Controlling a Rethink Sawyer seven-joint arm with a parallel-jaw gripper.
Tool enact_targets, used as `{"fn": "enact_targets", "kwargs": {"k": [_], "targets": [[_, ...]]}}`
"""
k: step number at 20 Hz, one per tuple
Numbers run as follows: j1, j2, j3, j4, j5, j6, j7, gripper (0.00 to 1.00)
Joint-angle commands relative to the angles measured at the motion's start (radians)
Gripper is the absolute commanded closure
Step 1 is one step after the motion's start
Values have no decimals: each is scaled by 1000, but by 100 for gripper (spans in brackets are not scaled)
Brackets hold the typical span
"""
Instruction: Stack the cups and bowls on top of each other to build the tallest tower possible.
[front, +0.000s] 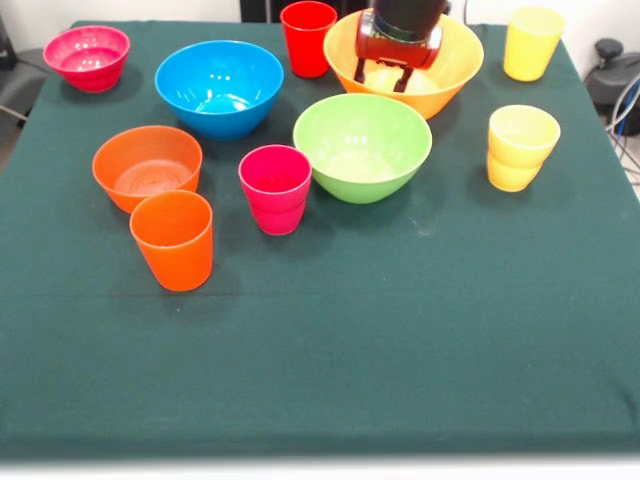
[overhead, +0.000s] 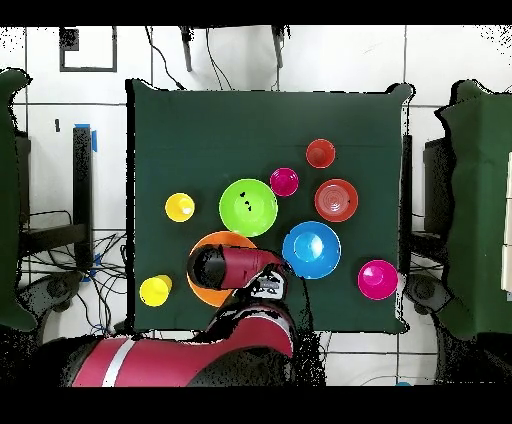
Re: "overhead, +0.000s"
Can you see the large yellow-orange bowl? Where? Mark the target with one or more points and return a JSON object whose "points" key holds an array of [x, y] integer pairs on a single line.
{"points": [[212, 296]]}

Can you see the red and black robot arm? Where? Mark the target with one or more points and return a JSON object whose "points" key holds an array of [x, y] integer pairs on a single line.
{"points": [[160, 360]]}

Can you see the green bowl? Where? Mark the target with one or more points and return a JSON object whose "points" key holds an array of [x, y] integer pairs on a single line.
{"points": [[240, 220]]}

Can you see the pink cup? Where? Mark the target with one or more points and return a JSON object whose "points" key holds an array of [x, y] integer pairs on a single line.
{"points": [[284, 182]]}

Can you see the blue bowl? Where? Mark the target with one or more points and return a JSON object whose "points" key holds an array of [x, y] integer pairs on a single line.
{"points": [[311, 262]]}

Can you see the amber yellow cup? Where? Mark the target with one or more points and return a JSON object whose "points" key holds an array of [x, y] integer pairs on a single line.
{"points": [[178, 210]]}

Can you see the small orange bowl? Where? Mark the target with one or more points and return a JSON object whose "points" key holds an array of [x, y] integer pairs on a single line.
{"points": [[336, 200]]}

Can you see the dark green table cloth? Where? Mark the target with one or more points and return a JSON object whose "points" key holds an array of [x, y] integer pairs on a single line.
{"points": [[240, 132]]}

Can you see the orange cup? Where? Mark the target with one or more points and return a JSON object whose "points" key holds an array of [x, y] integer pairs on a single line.
{"points": [[320, 153]]}

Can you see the bright yellow cup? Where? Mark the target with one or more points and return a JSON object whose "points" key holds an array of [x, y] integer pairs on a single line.
{"points": [[154, 292]]}

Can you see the pink bowl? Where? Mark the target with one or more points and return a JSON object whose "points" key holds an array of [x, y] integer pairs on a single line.
{"points": [[377, 282]]}

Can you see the grey metal leg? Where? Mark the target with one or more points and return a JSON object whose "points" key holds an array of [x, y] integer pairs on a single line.
{"points": [[186, 52], [278, 48]]}

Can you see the blue tape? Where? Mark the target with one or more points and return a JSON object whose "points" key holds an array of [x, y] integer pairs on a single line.
{"points": [[94, 140]]}

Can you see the black metal stand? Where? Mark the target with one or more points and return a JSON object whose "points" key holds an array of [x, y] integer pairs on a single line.
{"points": [[82, 180]]}

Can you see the black cabinet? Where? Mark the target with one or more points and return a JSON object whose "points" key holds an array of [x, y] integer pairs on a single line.
{"points": [[23, 180], [438, 188]]}

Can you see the grey office chair base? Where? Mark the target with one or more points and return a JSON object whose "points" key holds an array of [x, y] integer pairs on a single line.
{"points": [[52, 288], [424, 290]]}

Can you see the green cloth side table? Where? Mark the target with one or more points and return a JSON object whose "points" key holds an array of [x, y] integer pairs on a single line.
{"points": [[480, 200], [8, 200]]}

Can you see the black metal post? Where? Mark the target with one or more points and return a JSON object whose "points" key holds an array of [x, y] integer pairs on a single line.
{"points": [[407, 192]]}

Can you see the grey square floor frame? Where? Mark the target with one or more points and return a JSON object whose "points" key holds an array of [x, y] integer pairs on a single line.
{"points": [[88, 69]]}

